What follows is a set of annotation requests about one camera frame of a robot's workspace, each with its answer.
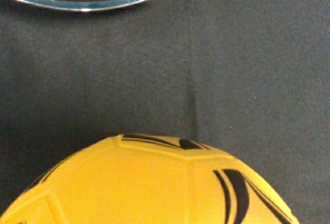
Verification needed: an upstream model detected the yellow black soccer ball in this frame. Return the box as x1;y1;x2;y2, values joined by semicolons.
1;134;298;223

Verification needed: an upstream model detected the black tablecloth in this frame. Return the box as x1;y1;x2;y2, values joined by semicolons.
1;0;329;223

